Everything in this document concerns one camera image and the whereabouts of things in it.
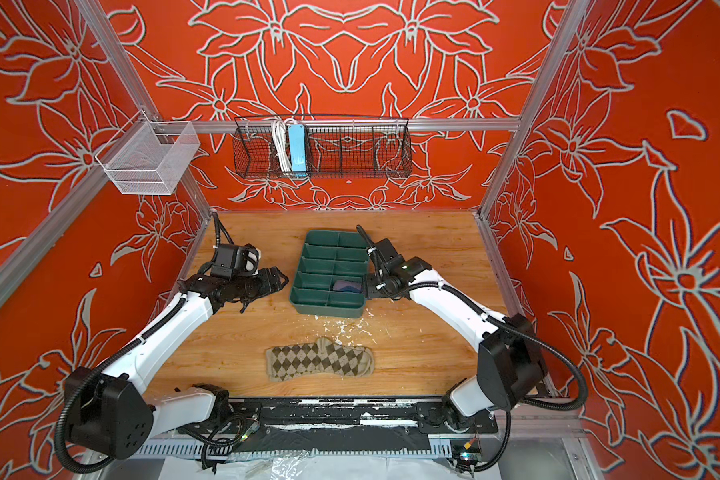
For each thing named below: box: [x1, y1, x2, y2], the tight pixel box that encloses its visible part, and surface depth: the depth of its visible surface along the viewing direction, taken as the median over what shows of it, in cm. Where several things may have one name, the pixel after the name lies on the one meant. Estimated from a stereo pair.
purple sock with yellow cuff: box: [332, 280, 363, 293], surface depth 94 cm
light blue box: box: [288, 124, 307, 172], surface depth 91 cm
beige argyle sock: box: [266, 337, 374, 382], surface depth 83 cm
